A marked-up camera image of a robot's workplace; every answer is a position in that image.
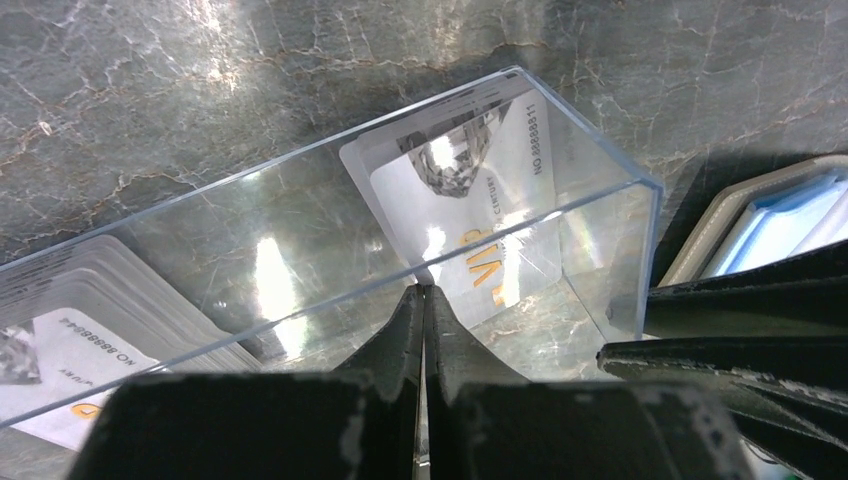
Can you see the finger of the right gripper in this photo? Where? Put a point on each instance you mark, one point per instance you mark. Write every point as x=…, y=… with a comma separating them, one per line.
x=787, y=395

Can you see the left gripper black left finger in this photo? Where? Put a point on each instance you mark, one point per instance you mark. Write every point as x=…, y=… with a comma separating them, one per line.
x=357, y=421

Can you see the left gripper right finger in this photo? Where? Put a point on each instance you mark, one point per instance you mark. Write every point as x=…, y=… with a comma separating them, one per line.
x=487, y=421

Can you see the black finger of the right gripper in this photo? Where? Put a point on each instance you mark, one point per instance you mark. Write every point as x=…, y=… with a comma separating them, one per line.
x=805, y=295

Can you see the beige leather card holder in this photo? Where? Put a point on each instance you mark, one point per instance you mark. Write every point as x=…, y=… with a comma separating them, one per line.
x=766, y=219

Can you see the clear acrylic card stand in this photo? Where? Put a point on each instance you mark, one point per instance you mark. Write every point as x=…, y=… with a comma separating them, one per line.
x=288, y=259

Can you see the left credit card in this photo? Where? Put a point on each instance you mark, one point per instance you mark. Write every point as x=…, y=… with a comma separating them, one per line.
x=77, y=320

